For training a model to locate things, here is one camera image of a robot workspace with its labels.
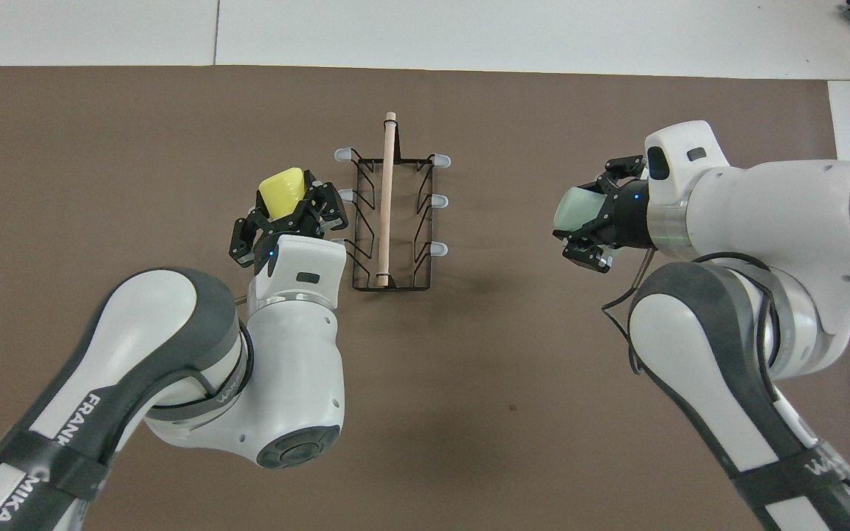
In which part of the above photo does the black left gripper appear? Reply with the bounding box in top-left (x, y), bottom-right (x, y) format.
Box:
top-left (229, 171), bottom-right (350, 275)

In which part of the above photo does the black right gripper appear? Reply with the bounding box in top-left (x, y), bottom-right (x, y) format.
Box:
top-left (552, 155), bottom-right (654, 274)

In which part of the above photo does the pale green plastic cup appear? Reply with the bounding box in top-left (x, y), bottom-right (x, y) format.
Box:
top-left (552, 186), bottom-right (625, 259)

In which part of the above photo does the yellow plastic cup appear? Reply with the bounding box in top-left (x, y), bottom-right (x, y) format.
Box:
top-left (258, 168), bottom-right (306, 220)

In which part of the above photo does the brown table mat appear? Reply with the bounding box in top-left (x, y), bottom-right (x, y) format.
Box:
top-left (0, 65), bottom-right (850, 531)

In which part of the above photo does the black wire cup rack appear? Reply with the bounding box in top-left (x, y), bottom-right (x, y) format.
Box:
top-left (329, 111), bottom-right (452, 293)

